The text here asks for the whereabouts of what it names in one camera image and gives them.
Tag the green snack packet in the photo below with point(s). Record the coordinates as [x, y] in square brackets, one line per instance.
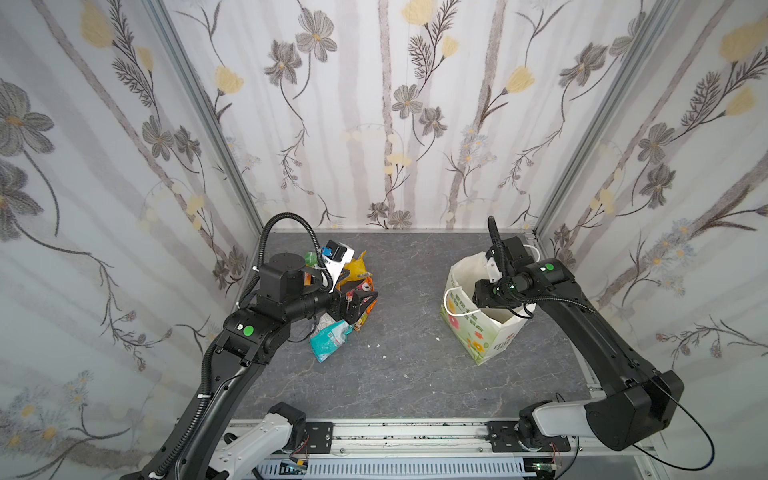
[311, 259]

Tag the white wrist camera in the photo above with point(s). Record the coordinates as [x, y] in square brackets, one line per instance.
[493, 272]
[336, 256]

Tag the white vented cable duct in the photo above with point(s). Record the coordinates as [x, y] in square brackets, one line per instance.
[403, 468]

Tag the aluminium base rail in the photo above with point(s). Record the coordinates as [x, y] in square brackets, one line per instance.
[438, 438]

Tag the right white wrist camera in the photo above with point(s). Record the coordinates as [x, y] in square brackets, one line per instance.
[493, 272]

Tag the orange snack packet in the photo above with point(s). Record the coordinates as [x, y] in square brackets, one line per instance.
[365, 284]

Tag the white floral paper bag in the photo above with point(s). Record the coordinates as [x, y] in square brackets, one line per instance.
[483, 332]

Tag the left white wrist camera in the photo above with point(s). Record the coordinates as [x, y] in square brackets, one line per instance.
[336, 256]

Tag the teal mint candy packet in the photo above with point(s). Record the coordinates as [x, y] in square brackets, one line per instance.
[328, 340]

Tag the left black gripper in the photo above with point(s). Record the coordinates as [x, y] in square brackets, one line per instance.
[348, 306]

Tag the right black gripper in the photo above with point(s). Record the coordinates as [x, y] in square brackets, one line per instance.
[488, 294]

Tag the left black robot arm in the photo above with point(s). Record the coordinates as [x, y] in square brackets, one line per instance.
[282, 291]

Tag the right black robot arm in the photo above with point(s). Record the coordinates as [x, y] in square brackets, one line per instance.
[639, 400]

